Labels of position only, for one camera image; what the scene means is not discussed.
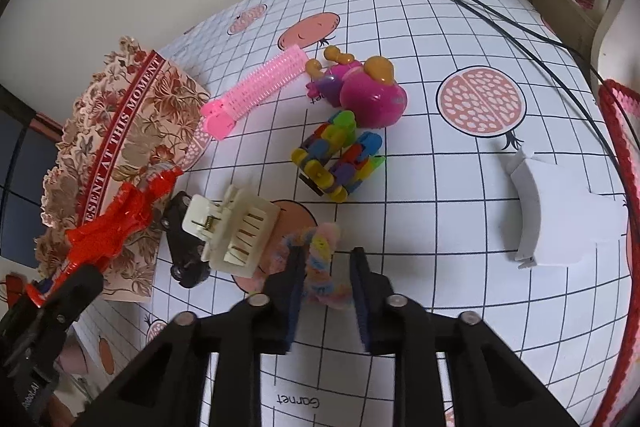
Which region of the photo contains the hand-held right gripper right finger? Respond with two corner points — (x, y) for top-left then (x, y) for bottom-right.
(350, 247), (596, 427)

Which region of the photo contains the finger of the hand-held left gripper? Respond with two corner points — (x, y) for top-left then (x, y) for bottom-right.
(42, 264), (104, 324)

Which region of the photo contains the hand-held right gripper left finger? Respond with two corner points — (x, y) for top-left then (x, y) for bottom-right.
(75, 244), (308, 427)

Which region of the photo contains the pastel pipe cleaner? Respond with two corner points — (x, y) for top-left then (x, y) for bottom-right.
(250, 223), (353, 308)

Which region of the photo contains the red robot toy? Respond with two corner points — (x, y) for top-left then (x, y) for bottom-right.
(25, 164), (183, 308)

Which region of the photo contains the black toy car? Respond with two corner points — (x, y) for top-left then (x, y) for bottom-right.
(161, 192), (211, 290)

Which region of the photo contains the floral paper gift box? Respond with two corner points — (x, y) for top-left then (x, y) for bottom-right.
(35, 36), (211, 305)

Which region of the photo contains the white plastic case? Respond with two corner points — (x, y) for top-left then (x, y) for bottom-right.
(501, 146), (630, 268)

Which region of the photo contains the cream hair claw clip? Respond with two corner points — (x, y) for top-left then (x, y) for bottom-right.
(181, 184), (281, 279)

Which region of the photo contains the grid pomegranate print tablecloth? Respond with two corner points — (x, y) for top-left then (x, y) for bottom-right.
(75, 0), (636, 427)

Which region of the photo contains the colourful block toy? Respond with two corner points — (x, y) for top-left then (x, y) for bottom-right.
(291, 109), (388, 204)

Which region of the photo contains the pink doll toy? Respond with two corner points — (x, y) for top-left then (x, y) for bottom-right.
(306, 46), (408, 130)

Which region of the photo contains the pink hair roller clip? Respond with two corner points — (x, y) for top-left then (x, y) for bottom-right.
(200, 46), (307, 140)

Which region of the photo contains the red crochet mat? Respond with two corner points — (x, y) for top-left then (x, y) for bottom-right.
(597, 79), (640, 427)

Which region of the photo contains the black cable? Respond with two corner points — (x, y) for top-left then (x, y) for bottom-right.
(342, 0), (628, 188)
(360, 0), (607, 82)

